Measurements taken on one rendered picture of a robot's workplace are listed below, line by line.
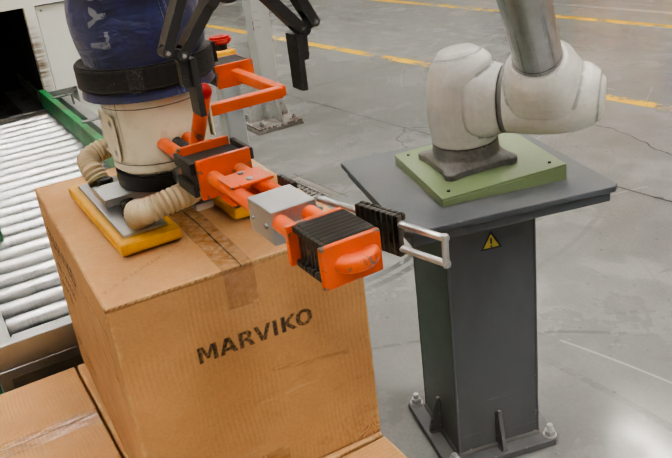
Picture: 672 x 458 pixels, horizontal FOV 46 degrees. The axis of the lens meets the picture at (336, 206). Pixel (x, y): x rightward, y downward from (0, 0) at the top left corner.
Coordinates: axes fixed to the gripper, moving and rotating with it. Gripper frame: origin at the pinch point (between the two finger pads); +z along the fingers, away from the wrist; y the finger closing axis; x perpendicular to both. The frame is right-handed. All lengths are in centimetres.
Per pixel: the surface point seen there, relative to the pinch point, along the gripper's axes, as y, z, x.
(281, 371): -1.7, 47.6, -10.3
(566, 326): -126, 122, -76
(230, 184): 3.2, 12.5, -4.2
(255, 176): -0.5, 12.5, -4.4
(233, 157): -0.7, 11.9, -12.2
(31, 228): 17, 69, -160
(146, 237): 11.1, 25.0, -24.6
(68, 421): 28, 67, -49
